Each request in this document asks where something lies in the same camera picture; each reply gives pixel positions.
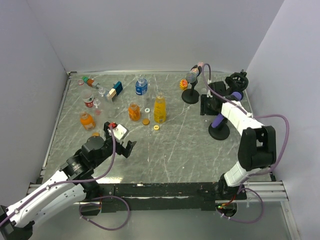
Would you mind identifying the orange bottle cap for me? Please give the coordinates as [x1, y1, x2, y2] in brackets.
[92, 132, 100, 137]
[142, 118, 150, 126]

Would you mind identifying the small orange juice bottle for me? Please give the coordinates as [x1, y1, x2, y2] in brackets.
[128, 102, 141, 122]

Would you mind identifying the tall yellow juice bottle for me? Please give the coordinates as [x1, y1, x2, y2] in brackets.
[153, 92, 167, 124]

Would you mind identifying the blue label water bottle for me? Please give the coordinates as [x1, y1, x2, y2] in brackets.
[135, 77, 148, 96]

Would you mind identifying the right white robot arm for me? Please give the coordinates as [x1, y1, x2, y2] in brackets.
[206, 84, 276, 199]

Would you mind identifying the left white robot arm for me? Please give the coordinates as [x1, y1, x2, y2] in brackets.
[0, 122, 136, 240]

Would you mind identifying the open orange juice bottle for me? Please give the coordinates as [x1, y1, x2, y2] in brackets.
[79, 111, 96, 131]

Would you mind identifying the red label clear bottle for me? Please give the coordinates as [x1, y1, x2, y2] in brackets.
[80, 89, 95, 108]

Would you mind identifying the purple microphone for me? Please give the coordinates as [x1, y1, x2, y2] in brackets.
[210, 91, 243, 128]

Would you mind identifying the clear small cup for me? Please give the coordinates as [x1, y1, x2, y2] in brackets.
[93, 98, 101, 109]
[98, 87, 106, 97]

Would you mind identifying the yellow toy brick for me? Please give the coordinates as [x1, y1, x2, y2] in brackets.
[179, 79, 188, 91]

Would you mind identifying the pink glitter microphone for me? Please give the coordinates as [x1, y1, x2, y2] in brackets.
[185, 62, 204, 84]

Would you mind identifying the black round holder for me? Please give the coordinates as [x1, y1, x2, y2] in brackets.
[225, 69, 249, 92]

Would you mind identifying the blue and wood block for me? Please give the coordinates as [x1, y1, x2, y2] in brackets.
[106, 81, 123, 102]

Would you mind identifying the colourful block stack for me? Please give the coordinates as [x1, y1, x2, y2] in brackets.
[82, 76, 102, 89]

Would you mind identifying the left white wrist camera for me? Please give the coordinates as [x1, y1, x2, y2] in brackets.
[108, 122, 129, 141]

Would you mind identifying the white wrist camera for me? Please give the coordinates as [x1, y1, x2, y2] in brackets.
[108, 122, 129, 141]
[206, 79, 213, 98]

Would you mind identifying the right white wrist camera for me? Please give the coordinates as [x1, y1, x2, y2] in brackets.
[206, 79, 213, 98]

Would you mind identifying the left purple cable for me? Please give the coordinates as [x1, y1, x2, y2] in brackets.
[0, 127, 131, 231]

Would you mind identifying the purple cable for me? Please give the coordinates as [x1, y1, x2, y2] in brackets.
[201, 63, 291, 224]
[0, 127, 131, 231]

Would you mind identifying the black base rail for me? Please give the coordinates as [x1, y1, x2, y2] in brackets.
[82, 182, 247, 213]

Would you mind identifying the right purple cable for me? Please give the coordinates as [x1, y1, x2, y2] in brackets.
[201, 63, 291, 224]

